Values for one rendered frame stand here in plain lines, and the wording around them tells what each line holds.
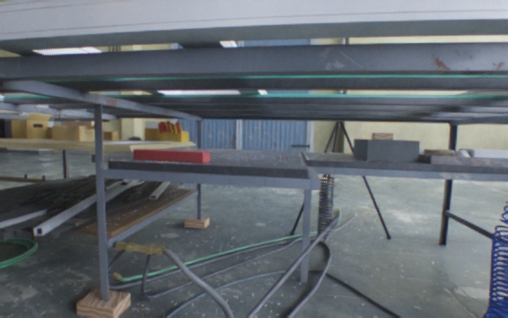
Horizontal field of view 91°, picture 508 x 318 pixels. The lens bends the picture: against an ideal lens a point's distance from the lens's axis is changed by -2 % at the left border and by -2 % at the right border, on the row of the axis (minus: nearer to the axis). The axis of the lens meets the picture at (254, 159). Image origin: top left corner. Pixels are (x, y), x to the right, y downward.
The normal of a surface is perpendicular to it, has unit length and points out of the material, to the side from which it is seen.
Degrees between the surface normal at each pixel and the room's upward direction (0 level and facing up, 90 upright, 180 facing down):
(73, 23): 90
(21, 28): 90
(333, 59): 90
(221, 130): 90
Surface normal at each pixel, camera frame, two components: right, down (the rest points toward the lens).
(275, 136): -0.15, 0.08
